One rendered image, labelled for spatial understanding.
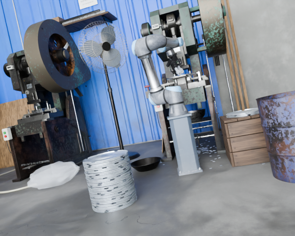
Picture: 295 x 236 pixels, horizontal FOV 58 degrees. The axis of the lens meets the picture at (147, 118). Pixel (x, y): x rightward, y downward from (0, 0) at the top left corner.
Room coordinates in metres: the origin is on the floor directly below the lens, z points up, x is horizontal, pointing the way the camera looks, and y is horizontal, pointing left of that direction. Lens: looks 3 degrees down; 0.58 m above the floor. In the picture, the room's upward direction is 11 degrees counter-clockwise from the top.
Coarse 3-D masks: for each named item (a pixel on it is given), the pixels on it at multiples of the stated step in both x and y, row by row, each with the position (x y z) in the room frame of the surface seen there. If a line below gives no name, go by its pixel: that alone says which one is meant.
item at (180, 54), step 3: (174, 48) 2.70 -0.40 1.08; (177, 48) 2.70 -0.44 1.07; (180, 48) 2.69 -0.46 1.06; (183, 48) 2.68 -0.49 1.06; (177, 51) 2.70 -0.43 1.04; (180, 51) 2.69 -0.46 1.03; (183, 51) 2.68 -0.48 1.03; (177, 54) 2.70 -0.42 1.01; (180, 54) 2.69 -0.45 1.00; (183, 54) 2.69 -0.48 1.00; (177, 57) 2.70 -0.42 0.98; (180, 57) 2.66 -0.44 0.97; (183, 57) 2.69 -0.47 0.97; (183, 60) 2.67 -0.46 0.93; (186, 60) 2.75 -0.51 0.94; (183, 63) 2.66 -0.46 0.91; (186, 63) 2.69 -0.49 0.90
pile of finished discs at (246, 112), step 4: (252, 108) 2.19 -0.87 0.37; (256, 108) 2.17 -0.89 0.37; (232, 112) 2.22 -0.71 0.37; (236, 112) 2.16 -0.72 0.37; (240, 112) 2.06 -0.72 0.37; (244, 112) 2.03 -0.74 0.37; (248, 112) 1.98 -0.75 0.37; (252, 112) 2.01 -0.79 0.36; (256, 112) 1.95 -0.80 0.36; (228, 116) 2.07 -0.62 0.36; (232, 116) 2.02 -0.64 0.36; (236, 116) 2.05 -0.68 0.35; (240, 116) 1.97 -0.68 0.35; (244, 116) 1.96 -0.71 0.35
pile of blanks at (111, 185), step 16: (112, 160) 1.55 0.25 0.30; (128, 160) 1.65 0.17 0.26; (96, 176) 1.54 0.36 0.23; (112, 176) 1.54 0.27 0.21; (128, 176) 1.61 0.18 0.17; (96, 192) 1.55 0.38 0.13; (112, 192) 1.54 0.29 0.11; (128, 192) 1.59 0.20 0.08; (96, 208) 1.57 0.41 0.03; (112, 208) 1.54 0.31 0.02
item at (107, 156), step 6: (120, 150) 1.80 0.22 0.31; (126, 150) 1.73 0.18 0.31; (96, 156) 1.76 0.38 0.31; (102, 156) 1.67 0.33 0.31; (108, 156) 1.63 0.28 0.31; (114, 156) 1.62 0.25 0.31; (120, 156) 1.59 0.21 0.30; (84, 162) 1.60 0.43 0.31; (90, 162) 1.56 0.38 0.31; (96, 162) 1.54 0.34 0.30
